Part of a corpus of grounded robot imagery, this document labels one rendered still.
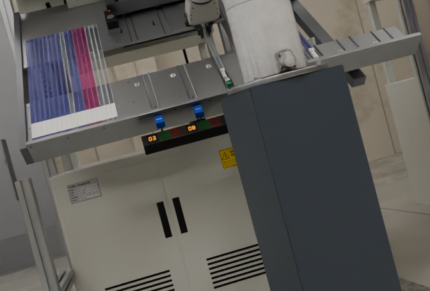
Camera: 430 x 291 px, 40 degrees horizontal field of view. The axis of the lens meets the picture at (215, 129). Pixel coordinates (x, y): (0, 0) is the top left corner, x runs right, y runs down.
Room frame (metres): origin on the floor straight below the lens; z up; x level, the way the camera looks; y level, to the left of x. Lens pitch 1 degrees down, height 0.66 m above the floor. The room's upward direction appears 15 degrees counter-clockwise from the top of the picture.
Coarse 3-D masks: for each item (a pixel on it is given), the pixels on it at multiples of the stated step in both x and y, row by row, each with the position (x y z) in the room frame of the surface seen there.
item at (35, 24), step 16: (32, 16) 2.09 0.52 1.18; (48, 16) 2.08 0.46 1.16; (64, 16) 2.07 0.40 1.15; (80, 16) 2.06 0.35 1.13; (96, 16) 2.05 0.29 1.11; (128, 16) 2.03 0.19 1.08; (144, 16) 2.01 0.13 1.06; (160, 16) 2.00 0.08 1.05; (176, 16) 1.99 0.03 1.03; (32, 32) 2.02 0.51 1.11; (48, 32) 2.01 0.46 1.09; (128, 32) 1.96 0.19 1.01; (144, 32) 1.95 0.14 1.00; (160, 32) 1.94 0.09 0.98; (176, 32) 1.93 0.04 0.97; (192, 32) 2.00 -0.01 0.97; (112, 48) 1.91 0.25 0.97
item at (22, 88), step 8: (16, 16) 2.08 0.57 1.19; (16, 24) 2.04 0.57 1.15; (16, 32) 2.00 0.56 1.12; (16, 40) 1.97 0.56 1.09; (16, 48) 1.93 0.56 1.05; (16, 56) 1.90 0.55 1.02; (16, 64) 1.87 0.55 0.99; (16, 72) 1.84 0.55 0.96; (24, 72) 1.87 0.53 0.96; (24, 80) 1.84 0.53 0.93; (24, 88) 1.80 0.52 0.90; (24, 96) 1.76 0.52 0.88; (24, 104) 1.73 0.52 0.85; (24, 112) 1.70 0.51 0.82; (24, 120) 1.67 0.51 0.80; (24, 128) 1.64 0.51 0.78; (24, 136) 1.62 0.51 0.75; (24, 144) 1.60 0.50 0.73; (24, 152) 1.60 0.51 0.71; (24, 160) 1.61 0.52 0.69; (32, 160) 1.62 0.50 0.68
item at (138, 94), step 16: (192, 64) 1.79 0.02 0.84; (208, 64) 1.79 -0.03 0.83; (224, 64) 1.78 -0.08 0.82; (128, 80) 1.77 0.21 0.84; (144, 80) 1.76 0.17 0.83; (160, 80) 1.75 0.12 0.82; (176, 80) 1.75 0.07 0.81; (192, 80) 1.74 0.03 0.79; (208, 80) 1.73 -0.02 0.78; (240, 80) 1.72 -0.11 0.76; (128, 96) 1.72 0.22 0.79; (144, 96) 1.71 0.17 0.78; (160, 96) 1.70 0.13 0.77; (176, 96) 1.69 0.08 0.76; (128, 112) 1.67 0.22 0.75
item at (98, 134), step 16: (208, 96) 1.65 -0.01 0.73; (224, 96) 1.65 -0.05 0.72; (144, 112) 1.63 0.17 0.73; (160, 112) 1.63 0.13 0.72; (176, 112) 1.65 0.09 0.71; (192, 112) 1.66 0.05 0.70; (208, 112) 1.68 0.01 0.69; (80, 128) 1.61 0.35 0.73; (96, 128) 1.61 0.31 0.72; (112, 128) 1.62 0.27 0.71; (128, 128) 1.64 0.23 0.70; (144, 128) 1.65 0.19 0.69; (32, 144) 1.58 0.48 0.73; (48, 144) 1.60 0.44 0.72; (64, 144) 1.61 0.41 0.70; (80, 144) 1.63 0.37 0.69; (96, 144) 1.64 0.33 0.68
